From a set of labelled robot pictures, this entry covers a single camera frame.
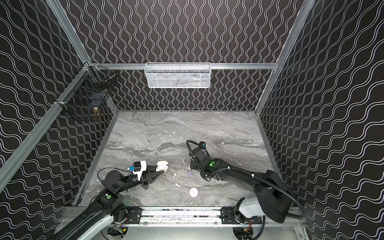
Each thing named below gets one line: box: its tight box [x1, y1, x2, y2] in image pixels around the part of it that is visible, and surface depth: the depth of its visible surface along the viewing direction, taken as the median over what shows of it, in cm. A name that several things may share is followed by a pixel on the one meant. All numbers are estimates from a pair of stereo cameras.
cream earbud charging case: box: [155, 160, 169, 172], surface depth 69 cm
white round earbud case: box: [189, 187, 199, 197], surface depth 83 cm
